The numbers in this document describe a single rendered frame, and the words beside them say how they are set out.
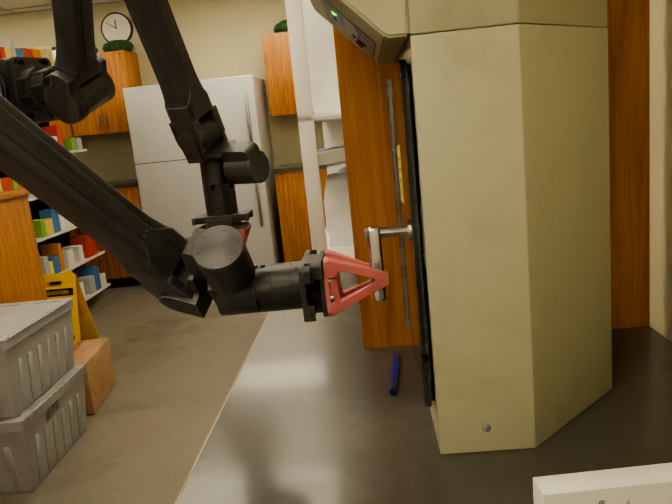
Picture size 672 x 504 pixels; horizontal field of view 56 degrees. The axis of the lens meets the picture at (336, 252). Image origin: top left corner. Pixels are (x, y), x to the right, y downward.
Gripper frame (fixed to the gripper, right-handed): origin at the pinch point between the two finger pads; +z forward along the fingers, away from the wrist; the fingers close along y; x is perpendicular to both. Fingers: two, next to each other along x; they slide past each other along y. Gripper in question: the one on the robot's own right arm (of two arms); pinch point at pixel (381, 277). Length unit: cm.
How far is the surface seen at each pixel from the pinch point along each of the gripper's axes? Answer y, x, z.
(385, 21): -5.3, -28.0, 3.0
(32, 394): 162, 76, -148
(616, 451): -6.8, 20.9, 24.3
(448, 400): -5.2, 13.9, 6.3
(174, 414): 212, 113, -110
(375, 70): 31.7, -26.0, 2.1
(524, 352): -5.1, 8.9, 15.1
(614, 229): 32, 4, 39
